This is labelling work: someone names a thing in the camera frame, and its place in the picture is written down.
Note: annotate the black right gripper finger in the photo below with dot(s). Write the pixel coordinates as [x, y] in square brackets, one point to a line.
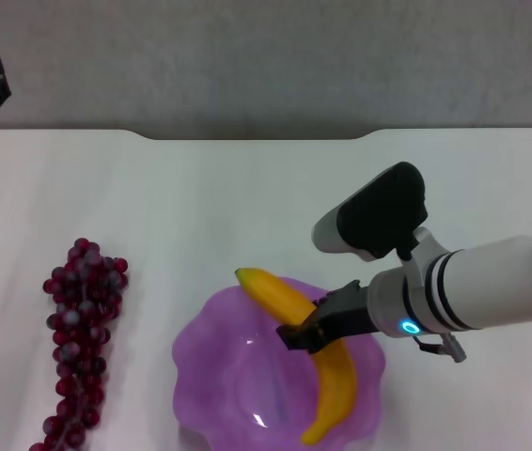
[306, 339]
[324, 303]

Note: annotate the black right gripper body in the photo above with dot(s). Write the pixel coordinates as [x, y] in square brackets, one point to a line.
[348, 312]

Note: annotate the yellow banana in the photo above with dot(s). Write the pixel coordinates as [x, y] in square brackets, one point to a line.
[334, 385]

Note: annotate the red grape bunch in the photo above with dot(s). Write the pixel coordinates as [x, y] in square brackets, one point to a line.
[82, 300]

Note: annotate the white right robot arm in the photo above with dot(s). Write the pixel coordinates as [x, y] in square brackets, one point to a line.
[491, 282]

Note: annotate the purple wavy plate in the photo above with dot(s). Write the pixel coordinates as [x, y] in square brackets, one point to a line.
[228, 376]

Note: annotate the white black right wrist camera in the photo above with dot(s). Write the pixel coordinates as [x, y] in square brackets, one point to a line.
[379, 211]

